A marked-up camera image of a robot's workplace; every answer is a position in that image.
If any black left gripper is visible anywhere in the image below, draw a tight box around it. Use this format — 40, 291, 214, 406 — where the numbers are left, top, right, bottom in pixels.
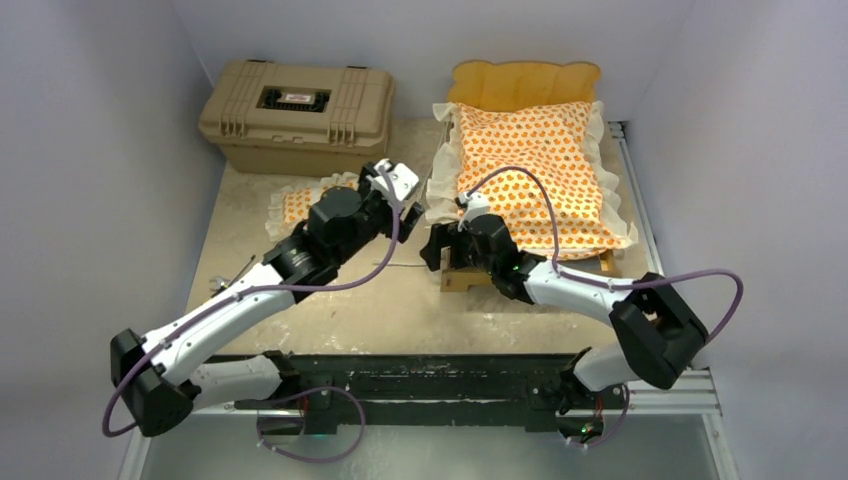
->
333, 167, 421, 266

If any orange patterned white blanket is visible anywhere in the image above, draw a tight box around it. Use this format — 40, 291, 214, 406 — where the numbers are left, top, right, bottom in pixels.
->
422, 101, 639, 260

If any wooden pet bed frame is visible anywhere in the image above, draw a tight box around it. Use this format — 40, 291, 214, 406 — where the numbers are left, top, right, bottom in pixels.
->
440, 60, 624, 293

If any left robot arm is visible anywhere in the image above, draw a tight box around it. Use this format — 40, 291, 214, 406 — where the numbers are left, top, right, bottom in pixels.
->
101, 159, 423, 437

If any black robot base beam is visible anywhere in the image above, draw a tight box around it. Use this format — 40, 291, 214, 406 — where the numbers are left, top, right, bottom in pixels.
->
233, 354, 625, 435

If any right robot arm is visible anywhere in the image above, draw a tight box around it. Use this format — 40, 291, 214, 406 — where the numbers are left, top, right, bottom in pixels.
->
420, 214, 709, 407

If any small orange patterned pillow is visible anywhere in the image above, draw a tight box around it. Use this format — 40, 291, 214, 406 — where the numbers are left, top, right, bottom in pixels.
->
265, 172, 359, 241

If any tan plastic tool case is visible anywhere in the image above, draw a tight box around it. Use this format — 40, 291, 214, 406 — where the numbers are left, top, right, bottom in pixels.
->
198, 60, 396, 177

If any yellow black screwdriver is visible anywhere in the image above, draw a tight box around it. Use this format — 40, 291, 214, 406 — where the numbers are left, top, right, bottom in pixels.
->
230, 254, 256, 284

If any silver open-end wrench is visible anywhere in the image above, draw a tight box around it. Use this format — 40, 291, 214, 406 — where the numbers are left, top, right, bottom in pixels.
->
209, 276, 229, 294

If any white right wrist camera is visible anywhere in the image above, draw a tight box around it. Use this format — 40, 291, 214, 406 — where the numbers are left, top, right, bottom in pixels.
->
456, 191, 490, 231

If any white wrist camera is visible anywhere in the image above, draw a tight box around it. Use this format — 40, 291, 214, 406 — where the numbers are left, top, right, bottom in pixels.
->
370, 158, 420, 203
456, 191, 490, 231

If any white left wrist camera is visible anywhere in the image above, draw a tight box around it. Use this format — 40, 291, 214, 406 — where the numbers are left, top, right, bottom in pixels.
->
370, 158, 420, 203

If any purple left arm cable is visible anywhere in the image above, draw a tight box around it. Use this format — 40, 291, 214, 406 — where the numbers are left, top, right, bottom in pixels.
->
101, 165, 403, 465

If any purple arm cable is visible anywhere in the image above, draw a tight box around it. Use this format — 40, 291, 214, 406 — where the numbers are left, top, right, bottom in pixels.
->
101, 165, 403, 465
457, 165, 745, 450

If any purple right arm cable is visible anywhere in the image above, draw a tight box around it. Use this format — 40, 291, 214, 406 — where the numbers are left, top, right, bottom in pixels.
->
457, 165, 745, 450

